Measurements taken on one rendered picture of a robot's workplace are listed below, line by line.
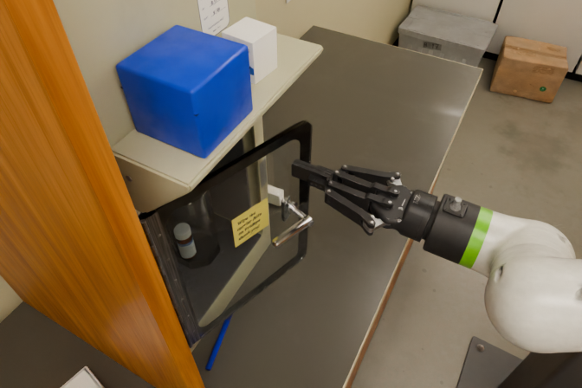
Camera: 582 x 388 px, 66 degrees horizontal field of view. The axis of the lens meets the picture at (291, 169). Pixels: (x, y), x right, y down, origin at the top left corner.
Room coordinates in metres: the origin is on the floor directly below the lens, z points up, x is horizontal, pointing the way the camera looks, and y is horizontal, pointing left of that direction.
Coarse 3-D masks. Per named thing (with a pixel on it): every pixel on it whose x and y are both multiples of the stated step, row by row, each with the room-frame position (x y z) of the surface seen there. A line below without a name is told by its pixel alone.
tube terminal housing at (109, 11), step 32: (64, 0) 0.38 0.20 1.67; (96, 0) 0.40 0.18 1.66; (128, 0) 0.44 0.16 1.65; (160, 0) 0.48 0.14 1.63; (192, 0) 0.52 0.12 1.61; (96, 32) 0.39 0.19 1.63; (128, 32) 0.43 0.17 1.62; (160, 32) 0.47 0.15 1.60; (96, 64) 0.38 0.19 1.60; (96, 96) 0.37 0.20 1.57; (128, 128) 0.39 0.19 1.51; (256, 128) 0.62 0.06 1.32
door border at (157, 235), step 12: (240, 156) 0.48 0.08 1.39; (156, 216) 0.37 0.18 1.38; (156, 228) 0.37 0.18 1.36; (156, 240) 0.36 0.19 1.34; (168, 252) 0.37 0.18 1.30; (168, 264) 0.37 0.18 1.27; (168, 276) 0.36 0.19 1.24; (180, 288) 0.37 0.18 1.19; (180, 300) 0.37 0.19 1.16; (180, 312) 0.36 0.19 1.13; (180, 324) 0.36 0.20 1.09; (192, 324) 0.37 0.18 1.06; (192, 336) 0.37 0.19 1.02
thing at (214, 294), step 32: (288, 128) 0.54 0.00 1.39; (256, 160) 0.49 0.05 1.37; (288, 160) 0.53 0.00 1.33; (192, 192) 0.41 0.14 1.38; (224, 192) 0.44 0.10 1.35; (256, 192) 0.48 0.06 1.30; (288, 192) 0.53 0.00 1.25; (192, 224) 0.40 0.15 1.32; (224, 224) 0.44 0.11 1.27; (288, 224) 0.53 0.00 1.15; (192, 256) 0.39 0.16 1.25; (224, 256) 0.43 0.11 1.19; (256, 256) 0.48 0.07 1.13; (288, 256) 0.53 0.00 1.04; (192, 288) 0.38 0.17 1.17; (224, 288) 0.42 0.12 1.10; (256, 288) 0.47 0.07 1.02
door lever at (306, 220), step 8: (288, 208) 0.53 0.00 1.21; (296, 208) 0.53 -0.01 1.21; (304, 216) 0.51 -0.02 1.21; (296, 224) 0.49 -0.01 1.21; (304, 224) 0.49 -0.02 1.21; (312, 224) 0.50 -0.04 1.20; (288, 232) 0.47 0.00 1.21; (296, 232) 0.48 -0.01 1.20; (272, 240) 0.46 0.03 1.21; (280, 240) 0.46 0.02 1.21; (288, 240) 0.46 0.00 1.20
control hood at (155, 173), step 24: (288, 48) 0.58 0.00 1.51; (312, 48) 0.58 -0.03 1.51; (288, 72) 0.52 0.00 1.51; (264, 96) 0.46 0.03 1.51; (120, 144) 0.37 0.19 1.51; (144, 144) 0.37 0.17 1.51; (120, 168) 0.35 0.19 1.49; (144, 168) 0.34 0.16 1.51; (168, 168) 0.33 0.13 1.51; (192, 168) 0.33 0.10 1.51; (144, 192) 0.34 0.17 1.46; (168, 192) 0.32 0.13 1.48
